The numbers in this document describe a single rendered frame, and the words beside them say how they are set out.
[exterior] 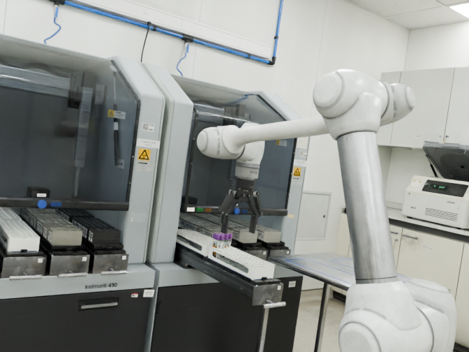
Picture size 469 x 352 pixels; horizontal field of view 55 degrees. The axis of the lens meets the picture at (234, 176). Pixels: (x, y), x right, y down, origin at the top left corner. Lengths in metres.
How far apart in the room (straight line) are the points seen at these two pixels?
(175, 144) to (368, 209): 1.02
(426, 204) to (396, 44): 1.75
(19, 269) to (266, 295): 0.84
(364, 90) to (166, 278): 1.14
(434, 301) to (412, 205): 2.71
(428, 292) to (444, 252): 2.54
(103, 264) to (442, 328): 1.16
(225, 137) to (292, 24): 2.42
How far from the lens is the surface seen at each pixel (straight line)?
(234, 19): 3.51
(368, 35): 4.56
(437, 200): 3.85
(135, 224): 1.90
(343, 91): 1.16
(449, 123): 4.21
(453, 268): 3.81
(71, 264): 1.76
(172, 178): 1.94
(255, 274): 1.63
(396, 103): 1.32
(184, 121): 1.95
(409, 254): 3.98
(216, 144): 1.55
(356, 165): 1.17
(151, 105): 1.88
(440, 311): 1.30
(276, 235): 2.32
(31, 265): 1.72
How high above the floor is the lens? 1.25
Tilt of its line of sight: 3 degrees down
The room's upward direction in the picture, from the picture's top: 8 degrees clockwise
